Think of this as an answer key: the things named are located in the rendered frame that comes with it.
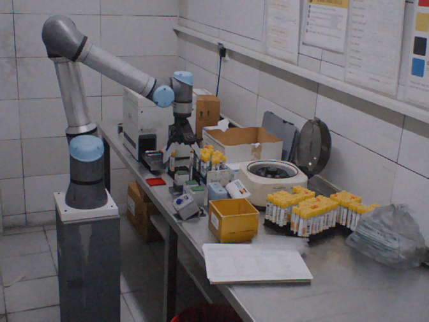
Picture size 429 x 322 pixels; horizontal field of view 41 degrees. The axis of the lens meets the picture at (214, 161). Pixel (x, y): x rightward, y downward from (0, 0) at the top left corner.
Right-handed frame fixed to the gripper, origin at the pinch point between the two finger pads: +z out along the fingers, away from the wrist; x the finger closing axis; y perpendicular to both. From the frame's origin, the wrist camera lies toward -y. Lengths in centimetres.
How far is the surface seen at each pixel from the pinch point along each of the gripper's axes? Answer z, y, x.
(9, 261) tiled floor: 99, 125, 58
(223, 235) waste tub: 8.7, -46.2, 3.3
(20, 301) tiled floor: 99, 80, 57
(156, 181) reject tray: 11.7, 13.0, 5.9
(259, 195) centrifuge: 5.7, -25.9, -20.7
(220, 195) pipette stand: 3.1, -27.7, -3.8
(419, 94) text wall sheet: -39, -62, -54
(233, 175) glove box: 6.7, -2.0, -22.0
